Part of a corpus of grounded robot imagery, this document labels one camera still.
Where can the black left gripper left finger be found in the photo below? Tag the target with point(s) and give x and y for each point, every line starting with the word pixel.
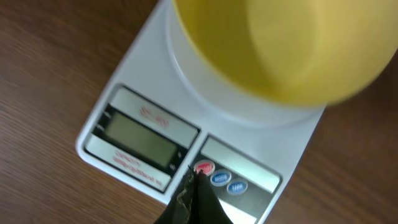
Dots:
pixel 178 211

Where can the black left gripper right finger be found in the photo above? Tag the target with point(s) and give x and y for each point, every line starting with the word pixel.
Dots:
pixel 206 206

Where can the white digital kitchen scale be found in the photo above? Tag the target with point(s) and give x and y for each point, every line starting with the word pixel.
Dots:
pixel 163 114

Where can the yellow plastic bowl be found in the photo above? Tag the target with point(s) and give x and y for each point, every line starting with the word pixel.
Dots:
pixel 295 52

